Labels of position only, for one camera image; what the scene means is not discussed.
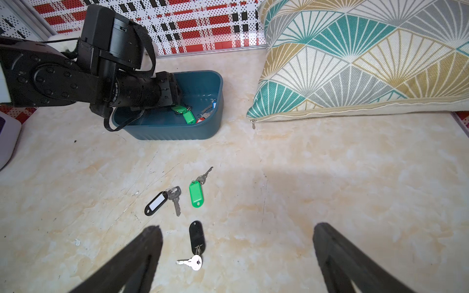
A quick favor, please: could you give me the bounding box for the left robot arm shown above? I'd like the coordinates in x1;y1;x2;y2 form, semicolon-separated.
1;4;182;129

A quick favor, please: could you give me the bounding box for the teal plastic storage box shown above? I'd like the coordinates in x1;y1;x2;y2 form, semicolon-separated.
123;70;224;140

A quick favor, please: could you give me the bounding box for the black key tag with key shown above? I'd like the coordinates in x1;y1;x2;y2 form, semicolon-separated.
176;220;206;271

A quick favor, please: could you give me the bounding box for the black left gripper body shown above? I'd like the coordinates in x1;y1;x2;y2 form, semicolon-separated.
109;71;182;109

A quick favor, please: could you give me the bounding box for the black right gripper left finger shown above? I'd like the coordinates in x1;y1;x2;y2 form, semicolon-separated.
72;226;163;293

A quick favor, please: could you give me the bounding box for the black tag with white label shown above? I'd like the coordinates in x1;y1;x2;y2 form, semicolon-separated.
144;186;181;217

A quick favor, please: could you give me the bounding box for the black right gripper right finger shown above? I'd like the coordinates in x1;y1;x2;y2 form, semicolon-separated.
313;222;413;293

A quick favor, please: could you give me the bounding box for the red key tag with key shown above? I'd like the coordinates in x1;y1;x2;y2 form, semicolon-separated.
197;99;217;123

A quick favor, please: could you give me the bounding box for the fan pattern cushion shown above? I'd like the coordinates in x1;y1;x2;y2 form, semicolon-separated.
247;0;469;123

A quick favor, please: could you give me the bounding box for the green key tag with key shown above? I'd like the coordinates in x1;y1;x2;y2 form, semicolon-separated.
189;167;213;208

